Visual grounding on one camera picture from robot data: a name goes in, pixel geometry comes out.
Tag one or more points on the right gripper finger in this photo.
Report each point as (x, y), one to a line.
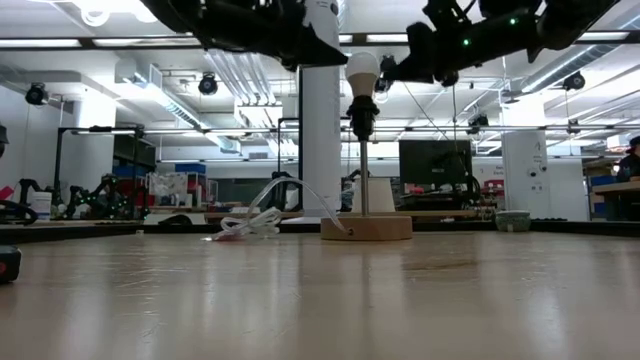
(422, 55)
(446, 79)

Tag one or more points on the white frosted lightbulb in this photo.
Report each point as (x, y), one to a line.
(362, 67)

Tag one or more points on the wooden base lamp stand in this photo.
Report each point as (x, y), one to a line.
(366, 228)

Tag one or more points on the black monitor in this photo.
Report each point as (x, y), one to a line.
(430, 160)

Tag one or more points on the white square column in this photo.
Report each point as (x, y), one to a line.
(525, 175)

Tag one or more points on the white lampshade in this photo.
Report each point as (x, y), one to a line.
(382, 195)

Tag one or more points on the blue storage bin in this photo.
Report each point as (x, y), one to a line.
(190, 168)

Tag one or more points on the pale green ceramic bowl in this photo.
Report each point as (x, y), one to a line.
(512, 221)

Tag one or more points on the flat black rounded object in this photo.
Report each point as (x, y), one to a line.
(175, 220)

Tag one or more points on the person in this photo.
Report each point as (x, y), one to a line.
(631, 162)

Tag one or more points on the wooden workbench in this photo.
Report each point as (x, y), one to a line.
(615, 188)

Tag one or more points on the overhead strip light bar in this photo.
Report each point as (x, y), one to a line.
(40, 43)

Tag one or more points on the white plastic container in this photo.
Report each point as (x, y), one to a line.
(41, 206)

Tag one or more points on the black and red device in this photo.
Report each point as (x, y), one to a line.
(10, 265)

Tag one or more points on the black ceiling camera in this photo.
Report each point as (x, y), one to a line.
(37, 94)
(574, 81)
(388, 67)
(479, 123)
(207, 84)

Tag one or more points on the black background rig frame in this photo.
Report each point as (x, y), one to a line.
(59, 165)

